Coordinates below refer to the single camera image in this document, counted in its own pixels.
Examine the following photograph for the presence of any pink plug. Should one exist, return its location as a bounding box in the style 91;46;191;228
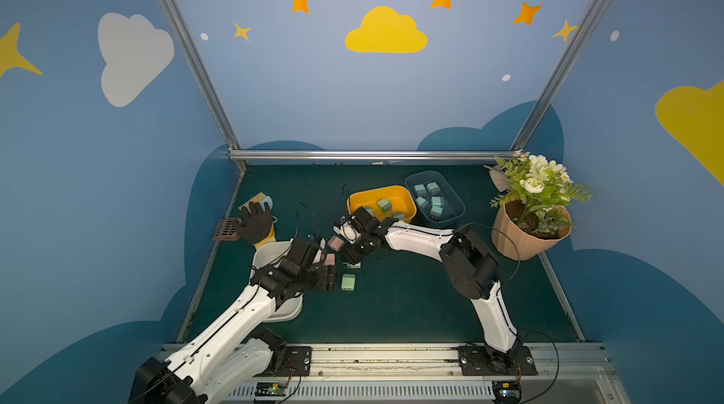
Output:
327;236;346;253
324;253;336;266

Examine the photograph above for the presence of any blue plug cluster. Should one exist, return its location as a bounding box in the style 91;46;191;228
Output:
414;184;428;197
416;197;430;209

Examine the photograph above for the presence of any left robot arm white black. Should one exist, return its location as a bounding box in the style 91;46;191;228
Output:
128;236;326;403

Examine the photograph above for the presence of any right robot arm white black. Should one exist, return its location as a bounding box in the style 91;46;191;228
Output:
330;208;522;362

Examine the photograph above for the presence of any yellow storage box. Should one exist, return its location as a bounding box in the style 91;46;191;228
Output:
346;185;418;223

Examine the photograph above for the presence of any white storage tray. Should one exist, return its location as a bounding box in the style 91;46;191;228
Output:
252;240;304;324

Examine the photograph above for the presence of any blue storage box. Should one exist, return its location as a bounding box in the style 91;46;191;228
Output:
405;170;466;229

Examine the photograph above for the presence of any black rubber glove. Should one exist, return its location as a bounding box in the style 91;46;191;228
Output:
232;202;275;245

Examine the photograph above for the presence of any yellow blue sponge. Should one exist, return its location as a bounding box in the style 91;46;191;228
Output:
239;192;273;211

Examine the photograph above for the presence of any brown grid drain cover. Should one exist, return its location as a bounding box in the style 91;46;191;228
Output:
212;217;241;242

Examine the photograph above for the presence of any potted artificial flower plant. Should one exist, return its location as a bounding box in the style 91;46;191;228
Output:
490;151;592;261

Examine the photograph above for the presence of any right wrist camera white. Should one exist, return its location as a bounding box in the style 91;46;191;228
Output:
334;221;358;244

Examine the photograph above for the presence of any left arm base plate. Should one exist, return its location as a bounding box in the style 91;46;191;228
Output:
258;346;313;377

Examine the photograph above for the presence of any aluminium frame back bar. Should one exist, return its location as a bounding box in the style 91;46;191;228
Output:
229;150;514;162

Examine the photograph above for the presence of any aluminium frame rail front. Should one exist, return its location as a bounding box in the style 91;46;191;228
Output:
216;335;629;403

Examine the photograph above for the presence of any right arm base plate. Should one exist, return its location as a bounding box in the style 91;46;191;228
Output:
456;343;538;377

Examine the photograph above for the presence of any aluminium frame left post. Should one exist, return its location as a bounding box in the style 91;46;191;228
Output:
158;0;248;176

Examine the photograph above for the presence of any aluminium frame post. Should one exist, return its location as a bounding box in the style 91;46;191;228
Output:
158;0;248;176
509;0;613;152

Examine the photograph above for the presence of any aluminium frame right post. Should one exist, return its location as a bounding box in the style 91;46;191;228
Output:
509;0;613;152

